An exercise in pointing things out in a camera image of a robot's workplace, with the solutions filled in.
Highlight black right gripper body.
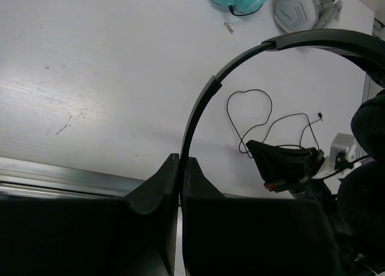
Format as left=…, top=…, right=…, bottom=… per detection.
left=264, top=150, right=333, bottom=201

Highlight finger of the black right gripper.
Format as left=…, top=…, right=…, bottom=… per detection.
left=246, top=140, right=319, bottom=183

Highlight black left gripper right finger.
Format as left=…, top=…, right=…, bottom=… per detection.
left=181, top=158, right=340, bottom=275

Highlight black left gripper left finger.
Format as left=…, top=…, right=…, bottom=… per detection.
left=122, top=153, right=179, bottom=275

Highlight black wired headphones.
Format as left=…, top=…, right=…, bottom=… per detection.
left=180, top=29, right=384, bottom=275

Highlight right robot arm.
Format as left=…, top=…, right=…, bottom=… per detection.
left=246, top=91, right=384, bottom=275

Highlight grey white headphones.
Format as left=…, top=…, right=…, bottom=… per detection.
left=273, top=0, right=343, bottom=33

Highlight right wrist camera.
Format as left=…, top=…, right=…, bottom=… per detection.
left=312, top=133, right=357, bottom=179

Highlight aluminium rail front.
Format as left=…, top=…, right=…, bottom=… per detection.
left=1, top=157, right=144, bottom=198

